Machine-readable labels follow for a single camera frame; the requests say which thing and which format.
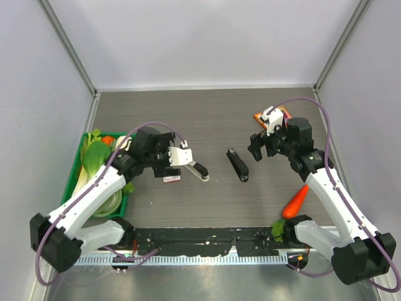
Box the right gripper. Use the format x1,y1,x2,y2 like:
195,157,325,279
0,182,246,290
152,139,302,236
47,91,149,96
248,120,296,162

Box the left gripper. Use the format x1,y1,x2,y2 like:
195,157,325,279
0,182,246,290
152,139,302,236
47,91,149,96
144,134,181,177

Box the red white staple box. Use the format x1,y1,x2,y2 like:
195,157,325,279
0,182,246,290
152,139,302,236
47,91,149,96
163,176,181,183

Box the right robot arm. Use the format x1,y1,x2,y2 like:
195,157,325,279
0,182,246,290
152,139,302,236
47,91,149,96
248,117,396,285

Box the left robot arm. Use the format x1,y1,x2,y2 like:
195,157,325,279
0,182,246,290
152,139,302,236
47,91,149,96
29,123,192,273

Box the orange candy bag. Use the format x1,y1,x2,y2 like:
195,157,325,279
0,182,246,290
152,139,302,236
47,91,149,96
254,105,291,129

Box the small orange toy vegetable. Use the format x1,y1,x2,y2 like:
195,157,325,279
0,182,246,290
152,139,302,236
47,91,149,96
101,135,115,145

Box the orange toy carrot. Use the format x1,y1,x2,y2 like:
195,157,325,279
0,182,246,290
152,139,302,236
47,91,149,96
281,185,309,219

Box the green plastic tray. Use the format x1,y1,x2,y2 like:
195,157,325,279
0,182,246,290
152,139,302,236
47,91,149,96
61,132,135,218

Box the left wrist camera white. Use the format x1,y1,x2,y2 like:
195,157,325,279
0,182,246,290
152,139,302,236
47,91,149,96
168,140,193,167

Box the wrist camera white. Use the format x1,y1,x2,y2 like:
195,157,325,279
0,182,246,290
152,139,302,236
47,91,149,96
259,105,291,136
168,140,193,167

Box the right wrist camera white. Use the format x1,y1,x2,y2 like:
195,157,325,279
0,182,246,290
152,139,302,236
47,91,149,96
259,105,291,136

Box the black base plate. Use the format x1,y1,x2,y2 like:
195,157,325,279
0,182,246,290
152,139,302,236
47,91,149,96
133,227,306,257

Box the white slotted cable duct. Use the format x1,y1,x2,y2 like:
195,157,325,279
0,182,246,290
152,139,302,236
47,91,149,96
75,253,288,267

